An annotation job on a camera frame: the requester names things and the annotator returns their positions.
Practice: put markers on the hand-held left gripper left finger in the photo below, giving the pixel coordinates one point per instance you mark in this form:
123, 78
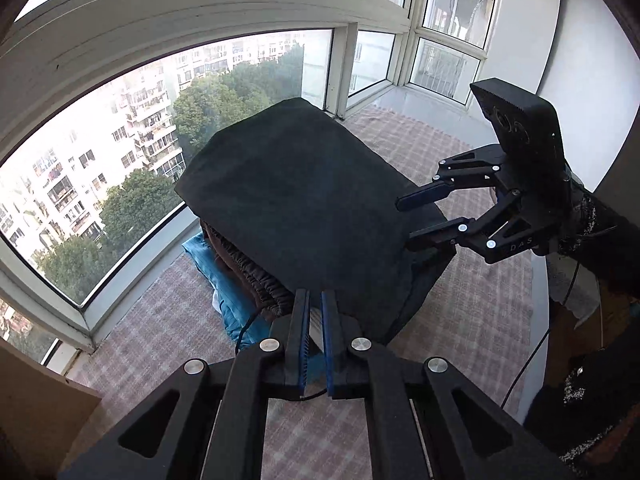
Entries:
302, 350

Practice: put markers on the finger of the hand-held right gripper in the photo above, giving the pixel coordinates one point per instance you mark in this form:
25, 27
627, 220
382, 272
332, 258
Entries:
435, 235
425, 196

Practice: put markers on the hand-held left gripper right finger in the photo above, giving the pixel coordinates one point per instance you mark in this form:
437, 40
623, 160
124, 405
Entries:
329, 355

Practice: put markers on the dark grey pants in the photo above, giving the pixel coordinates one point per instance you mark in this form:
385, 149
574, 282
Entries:
300, 185

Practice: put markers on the person's right forearm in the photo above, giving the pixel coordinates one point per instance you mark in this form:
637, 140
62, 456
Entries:
610, 240

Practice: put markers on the blue folded garment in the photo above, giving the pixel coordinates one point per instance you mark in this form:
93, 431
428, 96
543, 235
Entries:
235, 320

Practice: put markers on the pink plaid blanket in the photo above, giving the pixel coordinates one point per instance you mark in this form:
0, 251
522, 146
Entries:
475, 310

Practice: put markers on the brown folded garment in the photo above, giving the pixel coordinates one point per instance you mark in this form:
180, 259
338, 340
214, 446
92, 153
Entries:
220, 247

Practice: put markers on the green trees outside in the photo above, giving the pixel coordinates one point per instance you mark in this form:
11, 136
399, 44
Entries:
225, 95

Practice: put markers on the person's black sparkly sweater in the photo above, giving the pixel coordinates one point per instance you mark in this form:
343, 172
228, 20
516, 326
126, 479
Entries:
590, 425

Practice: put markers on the large light wooden board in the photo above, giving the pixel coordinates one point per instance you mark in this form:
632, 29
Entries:
40, 410

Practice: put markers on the apartment buildings outside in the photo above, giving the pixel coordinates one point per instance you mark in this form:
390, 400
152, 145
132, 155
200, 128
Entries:
140, 110

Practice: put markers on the white window frame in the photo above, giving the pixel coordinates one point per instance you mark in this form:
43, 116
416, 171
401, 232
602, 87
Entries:
200, 10

